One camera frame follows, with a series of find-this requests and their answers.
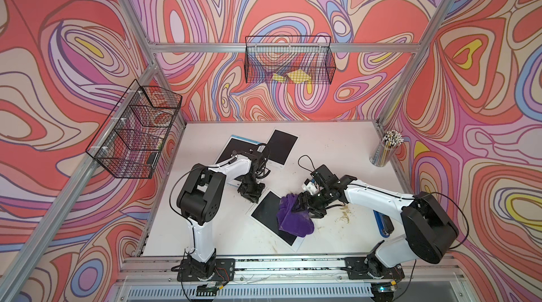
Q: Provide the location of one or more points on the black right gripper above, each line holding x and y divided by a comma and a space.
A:
306, 196

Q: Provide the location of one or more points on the black wire basket back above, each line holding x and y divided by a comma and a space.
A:
281, 54

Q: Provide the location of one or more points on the yellow cloth in basket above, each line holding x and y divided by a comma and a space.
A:
296, 77

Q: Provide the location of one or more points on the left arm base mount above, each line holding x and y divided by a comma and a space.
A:
205, 270

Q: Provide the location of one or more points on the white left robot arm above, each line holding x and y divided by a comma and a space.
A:
200, 197

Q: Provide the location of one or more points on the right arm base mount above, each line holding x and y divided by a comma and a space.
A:
369, 267

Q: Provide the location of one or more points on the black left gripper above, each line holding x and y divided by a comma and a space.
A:
254, 196

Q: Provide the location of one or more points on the blue white drawing tablet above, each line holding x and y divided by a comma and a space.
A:
233, 149

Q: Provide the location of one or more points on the blue black tape roll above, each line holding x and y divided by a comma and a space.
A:
384, 224

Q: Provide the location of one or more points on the purple microfiber cloth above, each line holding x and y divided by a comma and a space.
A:
297, 224

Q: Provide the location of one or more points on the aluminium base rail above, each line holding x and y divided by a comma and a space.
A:
322, 277

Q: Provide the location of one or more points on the black wire basket left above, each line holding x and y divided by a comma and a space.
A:
130, 142

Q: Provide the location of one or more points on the cup of coloured pencils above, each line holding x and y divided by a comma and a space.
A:
389, 143

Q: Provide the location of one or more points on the black wire basket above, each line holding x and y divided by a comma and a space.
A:
281, 54
130, 142

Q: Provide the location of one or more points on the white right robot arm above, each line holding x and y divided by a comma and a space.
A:
429, 232

